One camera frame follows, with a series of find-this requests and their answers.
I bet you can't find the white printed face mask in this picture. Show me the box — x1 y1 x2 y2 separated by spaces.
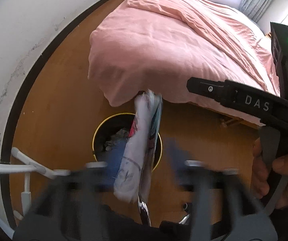
113 90 162 203

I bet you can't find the person's right hand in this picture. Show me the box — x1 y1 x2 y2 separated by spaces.
251 138 288 209

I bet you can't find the chrome chair base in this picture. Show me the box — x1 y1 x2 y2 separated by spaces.
137 196 192 226

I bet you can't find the black yellow trash bin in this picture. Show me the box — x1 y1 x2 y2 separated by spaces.
92 112 163 173

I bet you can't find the pink bed blanket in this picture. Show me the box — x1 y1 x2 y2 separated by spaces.
88 0 280 125

